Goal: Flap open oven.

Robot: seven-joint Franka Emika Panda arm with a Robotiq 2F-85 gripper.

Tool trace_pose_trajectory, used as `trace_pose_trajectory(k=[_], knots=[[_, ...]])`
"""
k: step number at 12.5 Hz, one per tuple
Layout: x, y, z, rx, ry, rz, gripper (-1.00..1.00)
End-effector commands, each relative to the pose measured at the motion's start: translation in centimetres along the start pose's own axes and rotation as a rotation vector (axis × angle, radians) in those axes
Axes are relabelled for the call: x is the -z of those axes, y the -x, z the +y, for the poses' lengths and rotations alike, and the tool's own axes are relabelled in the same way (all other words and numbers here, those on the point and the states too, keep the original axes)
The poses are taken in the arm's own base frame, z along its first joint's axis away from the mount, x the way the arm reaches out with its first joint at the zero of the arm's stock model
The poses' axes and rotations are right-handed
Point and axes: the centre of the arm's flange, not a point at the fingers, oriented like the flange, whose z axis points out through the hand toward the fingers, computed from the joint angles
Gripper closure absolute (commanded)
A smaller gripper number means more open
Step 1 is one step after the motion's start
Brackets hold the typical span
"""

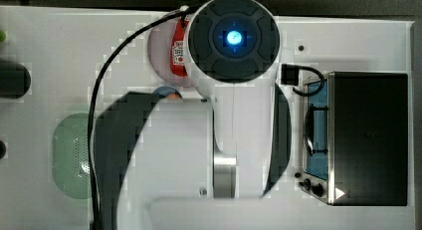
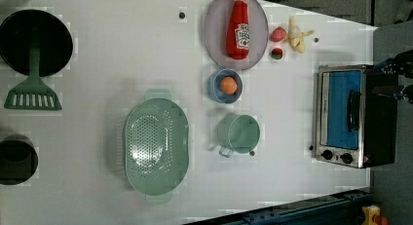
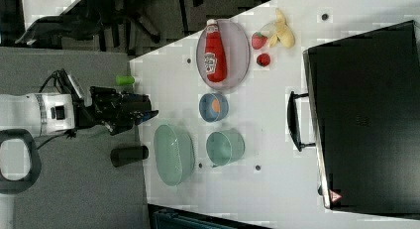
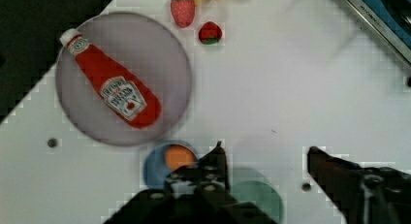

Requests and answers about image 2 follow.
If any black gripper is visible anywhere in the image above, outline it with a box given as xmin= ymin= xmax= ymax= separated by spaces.
xmin=372 ymin=50 xmax=413 ymax=96

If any black and silver toaster oven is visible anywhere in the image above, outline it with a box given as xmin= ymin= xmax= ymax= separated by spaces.
xmin=315 ymin=65 xmax=398 ymax=169

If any peeled toy banana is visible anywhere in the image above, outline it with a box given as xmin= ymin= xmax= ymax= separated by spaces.
xmin=285 ymin=16 xmax=315 ymax=54

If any red toy strawberry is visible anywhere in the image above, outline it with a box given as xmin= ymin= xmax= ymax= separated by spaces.
xmin=271 ymin=48 xmax=283 ymax=60

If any yellow and red clamp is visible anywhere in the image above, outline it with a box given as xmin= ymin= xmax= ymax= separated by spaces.
xmin=361 ymin=205 xmax=389 ymax=225

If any pink toy strawberry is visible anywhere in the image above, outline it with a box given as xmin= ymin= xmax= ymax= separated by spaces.
xmin=270 ymin=27 xmax=286 ymax=43

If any green mug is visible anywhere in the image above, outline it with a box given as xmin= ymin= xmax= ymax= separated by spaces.
xmin=217 ymin=115 xmax=261 ymax=158

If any red ketchup bottle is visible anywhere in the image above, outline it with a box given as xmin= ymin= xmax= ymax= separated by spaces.
xmin=226 ymin=0 xmax=250 ymax=60

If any orange toy fruit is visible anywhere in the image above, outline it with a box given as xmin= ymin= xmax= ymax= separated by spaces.
xmin=220 ymin=76 xmax=238 ymax=94

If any blue bowl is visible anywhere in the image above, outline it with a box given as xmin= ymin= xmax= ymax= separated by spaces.
xmin=207 ymin=69 xmax=243 ymax=104

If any grey round plate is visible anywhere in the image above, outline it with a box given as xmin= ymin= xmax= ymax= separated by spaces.
xmin=204 ymin=0 xmax=269 ymax=70

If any green perforated colander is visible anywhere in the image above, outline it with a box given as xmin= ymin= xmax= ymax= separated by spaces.
xmin=123 ymin=89 xmax=189 ymax=205

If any green slotted spatula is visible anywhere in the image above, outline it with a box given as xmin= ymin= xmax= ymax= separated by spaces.
xmin=4 ymin=43 xmax=62 ymax=111

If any black frying pan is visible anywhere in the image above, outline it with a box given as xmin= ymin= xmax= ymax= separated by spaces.
xmin=1 ymin=10 xmax=74 ymax=77

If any black cylindrical cup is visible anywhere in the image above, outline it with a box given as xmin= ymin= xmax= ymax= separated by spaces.
xmin=0 ymin=134 xmax=39 ymax=185

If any blue metal frame rail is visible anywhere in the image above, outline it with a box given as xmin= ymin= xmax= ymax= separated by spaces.
xmin=186 ymin=190 xmax=372 ymax=225

